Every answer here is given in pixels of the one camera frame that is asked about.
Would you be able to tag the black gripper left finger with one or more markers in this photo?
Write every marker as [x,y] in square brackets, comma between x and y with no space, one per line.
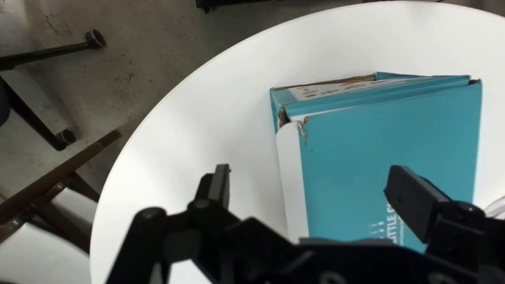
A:
[158,246]

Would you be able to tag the teal printed cardboard box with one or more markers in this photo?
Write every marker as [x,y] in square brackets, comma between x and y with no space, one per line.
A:
[379,157]

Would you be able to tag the brown wooden furniture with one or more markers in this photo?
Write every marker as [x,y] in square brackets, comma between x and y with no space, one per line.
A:
[48,183]

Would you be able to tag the black office chair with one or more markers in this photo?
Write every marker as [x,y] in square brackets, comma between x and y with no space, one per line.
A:
[32,55]

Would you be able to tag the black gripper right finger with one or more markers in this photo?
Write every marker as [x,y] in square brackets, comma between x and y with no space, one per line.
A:
[452,230]

